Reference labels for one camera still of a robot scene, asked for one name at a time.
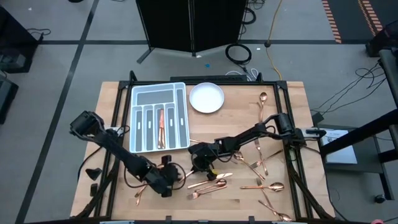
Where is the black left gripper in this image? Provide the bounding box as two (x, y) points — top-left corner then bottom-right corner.
(146, 154), (187, 198)

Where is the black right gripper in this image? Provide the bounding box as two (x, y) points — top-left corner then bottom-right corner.
(188, 139), (225, 182)

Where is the white round plate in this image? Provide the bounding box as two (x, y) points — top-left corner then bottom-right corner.
(188, 82), (225, 114)

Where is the white cutlery organizer tray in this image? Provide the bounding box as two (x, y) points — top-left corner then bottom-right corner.
(129, 82), (191, 154)

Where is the white paper sheet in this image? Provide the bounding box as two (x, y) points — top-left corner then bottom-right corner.
(319, 129), (358, 165)

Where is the black folding screen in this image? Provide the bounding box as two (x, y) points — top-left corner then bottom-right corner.
(135, 0), (250, 65)

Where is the black box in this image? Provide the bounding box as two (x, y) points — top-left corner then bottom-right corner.
(0, 77), (19, 125)

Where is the black desk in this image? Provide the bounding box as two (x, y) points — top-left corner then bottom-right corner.
(0, 5), (40, 74)

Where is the black cart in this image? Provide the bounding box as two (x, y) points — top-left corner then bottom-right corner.
(365, 20), (398, 57)

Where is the black triangular bracket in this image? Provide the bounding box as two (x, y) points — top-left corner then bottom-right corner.
(85, 167), (103, 181)

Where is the black coiled cable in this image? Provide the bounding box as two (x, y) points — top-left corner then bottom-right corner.
(224, 43), (252, 65)

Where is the yellow floor cable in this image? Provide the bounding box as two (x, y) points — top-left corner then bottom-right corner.
(266, 0), (283, 81)

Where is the black stand frame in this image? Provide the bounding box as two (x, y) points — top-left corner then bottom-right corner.
(317, 48), (398, 202)

